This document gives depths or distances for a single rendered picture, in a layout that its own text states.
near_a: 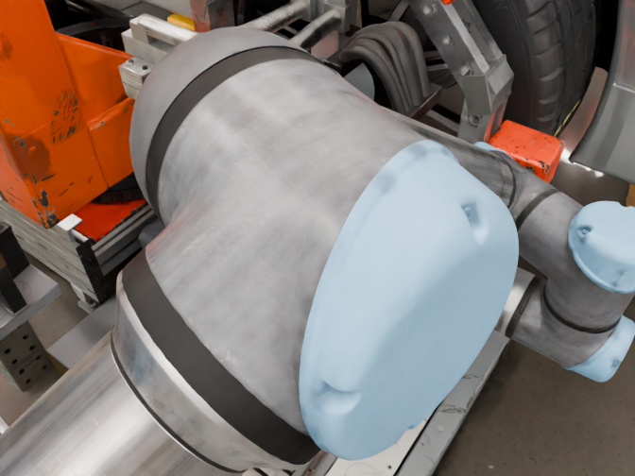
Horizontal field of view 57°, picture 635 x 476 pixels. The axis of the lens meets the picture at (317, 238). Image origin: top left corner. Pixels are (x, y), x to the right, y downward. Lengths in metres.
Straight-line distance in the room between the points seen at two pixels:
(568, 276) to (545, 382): 1.11
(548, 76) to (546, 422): 0.99
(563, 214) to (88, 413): 0.47
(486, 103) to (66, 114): 0.77
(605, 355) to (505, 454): 0.93
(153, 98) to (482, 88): 0.57
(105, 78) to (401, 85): 0.73
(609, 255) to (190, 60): 0.40
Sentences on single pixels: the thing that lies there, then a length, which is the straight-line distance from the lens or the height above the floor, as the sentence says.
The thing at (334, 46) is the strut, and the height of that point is 0.95.
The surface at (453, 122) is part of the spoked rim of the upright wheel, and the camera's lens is 0.98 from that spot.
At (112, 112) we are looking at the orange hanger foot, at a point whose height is 0.68.
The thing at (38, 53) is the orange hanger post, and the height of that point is 0.86.
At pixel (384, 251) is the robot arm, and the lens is 0.19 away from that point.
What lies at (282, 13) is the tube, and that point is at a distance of 0.85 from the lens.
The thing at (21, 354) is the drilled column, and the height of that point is 0.12.
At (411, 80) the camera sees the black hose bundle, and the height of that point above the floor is 1.00.
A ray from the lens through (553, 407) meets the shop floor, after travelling 1.66.
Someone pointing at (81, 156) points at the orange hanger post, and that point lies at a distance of 1.27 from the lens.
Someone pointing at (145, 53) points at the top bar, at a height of 0.96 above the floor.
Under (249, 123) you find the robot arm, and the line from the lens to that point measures 0.24.
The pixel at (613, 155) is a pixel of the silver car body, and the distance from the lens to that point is 1.05.
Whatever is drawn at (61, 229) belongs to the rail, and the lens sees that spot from 1.52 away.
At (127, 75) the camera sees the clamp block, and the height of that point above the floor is 0.94.
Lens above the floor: 1.37
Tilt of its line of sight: 46 degrees down
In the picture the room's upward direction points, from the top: straight up
